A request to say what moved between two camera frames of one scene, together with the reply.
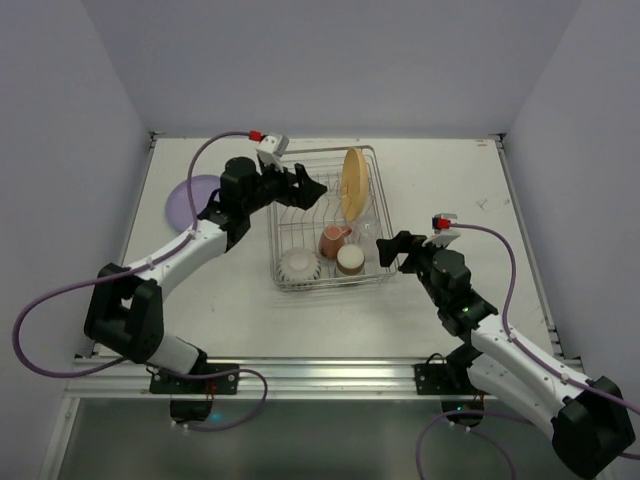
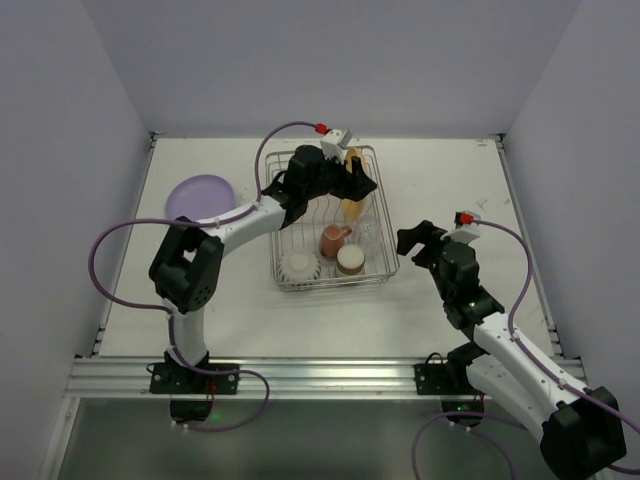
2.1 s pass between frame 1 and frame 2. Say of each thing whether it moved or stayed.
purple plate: stayed
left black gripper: moved
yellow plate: stayed
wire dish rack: stayed
